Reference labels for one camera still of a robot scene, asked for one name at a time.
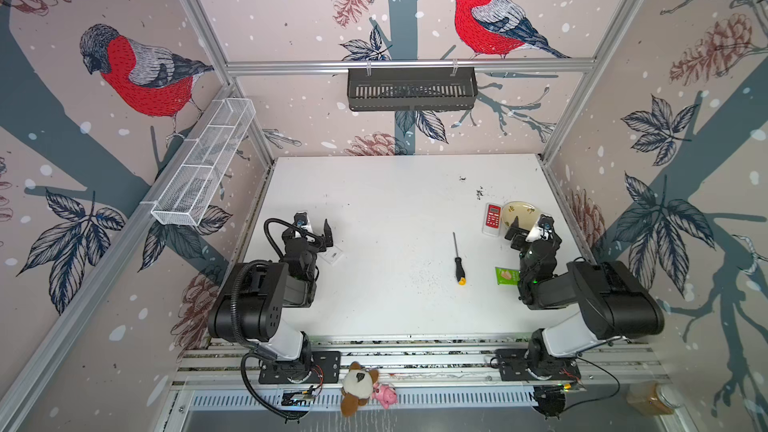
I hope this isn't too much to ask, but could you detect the cream ceramic plate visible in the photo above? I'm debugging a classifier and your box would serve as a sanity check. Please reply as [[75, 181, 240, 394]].
[[500, 201, 541, 234]]

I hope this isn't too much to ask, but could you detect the brown white plush dog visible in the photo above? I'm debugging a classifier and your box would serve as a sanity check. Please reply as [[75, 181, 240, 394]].
[[341, 361, 379, 417]]

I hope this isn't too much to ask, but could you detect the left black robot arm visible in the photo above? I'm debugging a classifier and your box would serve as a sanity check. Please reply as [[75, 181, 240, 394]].
[[207, 212, 334, 384]]

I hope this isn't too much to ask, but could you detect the black wire wall basket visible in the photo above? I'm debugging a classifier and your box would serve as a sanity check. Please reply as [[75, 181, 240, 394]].
[[347, 67, 478, 112]]

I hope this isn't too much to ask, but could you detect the white wire wall basket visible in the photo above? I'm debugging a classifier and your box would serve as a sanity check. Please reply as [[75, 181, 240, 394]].
[[152, 98, 255, 227]]

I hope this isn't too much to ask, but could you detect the white red remote control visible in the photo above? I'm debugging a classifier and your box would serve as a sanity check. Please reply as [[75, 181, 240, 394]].
[[482, 203, 502, 237]]

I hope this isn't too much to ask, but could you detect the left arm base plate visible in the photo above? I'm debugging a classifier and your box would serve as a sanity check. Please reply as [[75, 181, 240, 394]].
[[258, 351, 341, 385]]

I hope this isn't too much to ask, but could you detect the black base cable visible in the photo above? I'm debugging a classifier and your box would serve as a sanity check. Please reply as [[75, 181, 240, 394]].
[[240, 352, 316, 422], [560, 357, 622, 414]]

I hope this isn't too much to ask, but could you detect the amber plastic jar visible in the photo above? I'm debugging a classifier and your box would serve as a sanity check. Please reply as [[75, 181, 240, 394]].
[[626, 381, 683, 416]]

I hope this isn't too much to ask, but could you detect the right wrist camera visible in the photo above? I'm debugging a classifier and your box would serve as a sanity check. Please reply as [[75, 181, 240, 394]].
[[526, 222, 554, 243]]

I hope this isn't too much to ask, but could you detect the black right base cable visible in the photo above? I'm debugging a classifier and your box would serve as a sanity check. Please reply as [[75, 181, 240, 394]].
[[560, 357, 622, 414]]

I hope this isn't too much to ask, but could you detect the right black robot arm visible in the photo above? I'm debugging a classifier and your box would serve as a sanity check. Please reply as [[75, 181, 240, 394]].
[[495, 212, 664, 381]]

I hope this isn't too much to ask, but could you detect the black left base cable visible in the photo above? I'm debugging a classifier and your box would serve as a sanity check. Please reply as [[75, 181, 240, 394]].
[[240, 352, 316, 422]]

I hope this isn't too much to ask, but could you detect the green snack packet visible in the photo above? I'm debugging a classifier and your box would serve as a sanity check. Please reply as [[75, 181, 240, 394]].
[[495, 267, 520, 286]]

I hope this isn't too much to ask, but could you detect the pink plush toy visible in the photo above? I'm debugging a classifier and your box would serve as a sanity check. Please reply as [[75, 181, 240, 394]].
[[372, 383, 398, 410]]

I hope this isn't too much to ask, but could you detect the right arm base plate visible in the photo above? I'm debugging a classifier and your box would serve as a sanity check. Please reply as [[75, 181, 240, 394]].
[[493, 348, 581, 382]]

